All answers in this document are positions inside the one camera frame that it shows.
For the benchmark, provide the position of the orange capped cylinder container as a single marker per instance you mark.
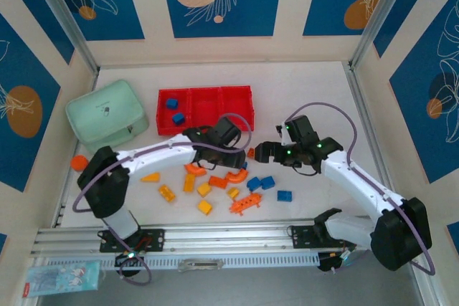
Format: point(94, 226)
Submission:
point(79, 163)

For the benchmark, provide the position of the orange caterpillar shaped toy piece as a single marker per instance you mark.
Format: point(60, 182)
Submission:
point(245, 204)

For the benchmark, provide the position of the aluminium side rail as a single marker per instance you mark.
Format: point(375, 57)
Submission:
point(66, 191)
point(362, 105)

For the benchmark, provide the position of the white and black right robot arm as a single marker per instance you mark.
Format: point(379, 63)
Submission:
point(355, 177)

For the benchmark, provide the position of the blue lego brick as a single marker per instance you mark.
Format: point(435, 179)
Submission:
point(268, 182)
point(171, 103)
point(284, 196)
point(178, 118)
point(245, 166)
point(253, 183)

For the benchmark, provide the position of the orange curved lego piece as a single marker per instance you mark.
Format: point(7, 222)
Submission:
point(193, 170)
point(233, 177)

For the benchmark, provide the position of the red three-compartment plastic bin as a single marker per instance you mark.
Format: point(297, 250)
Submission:
point(206, 105)

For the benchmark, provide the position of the mint green zip pouch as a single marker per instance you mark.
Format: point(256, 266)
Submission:
point(104, 116)

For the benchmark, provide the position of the orange lego brick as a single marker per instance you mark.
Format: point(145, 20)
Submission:
point(218, 181)
point(251, 152)

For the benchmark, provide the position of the yellow sloped lego brick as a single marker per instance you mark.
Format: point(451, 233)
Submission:
point(153, 178)

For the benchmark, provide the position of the light blue tissue packet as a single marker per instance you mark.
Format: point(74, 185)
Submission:
point(61, 279)

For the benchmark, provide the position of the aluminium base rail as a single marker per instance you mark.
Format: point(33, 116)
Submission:
point(215, 238)

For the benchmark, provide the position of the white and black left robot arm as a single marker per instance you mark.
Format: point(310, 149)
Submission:
point(161, 155)

